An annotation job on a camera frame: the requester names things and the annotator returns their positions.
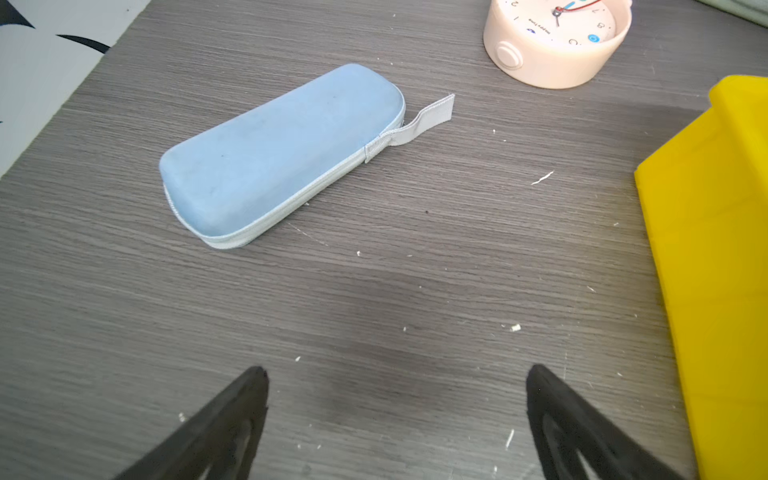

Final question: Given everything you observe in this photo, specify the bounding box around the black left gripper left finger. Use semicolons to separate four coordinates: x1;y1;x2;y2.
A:
117;366;269;479

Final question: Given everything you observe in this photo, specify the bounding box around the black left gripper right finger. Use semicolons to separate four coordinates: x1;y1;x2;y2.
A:
526;364;681;480

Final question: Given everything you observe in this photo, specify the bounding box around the pink round alarm clock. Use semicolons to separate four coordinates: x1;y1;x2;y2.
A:
483;0;633;90

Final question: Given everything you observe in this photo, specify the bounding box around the yellow plastic bin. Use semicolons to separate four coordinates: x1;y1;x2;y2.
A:
635;76;767;479

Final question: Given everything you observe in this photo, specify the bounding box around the green glasses case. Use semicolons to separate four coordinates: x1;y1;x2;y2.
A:
699;0;768;28

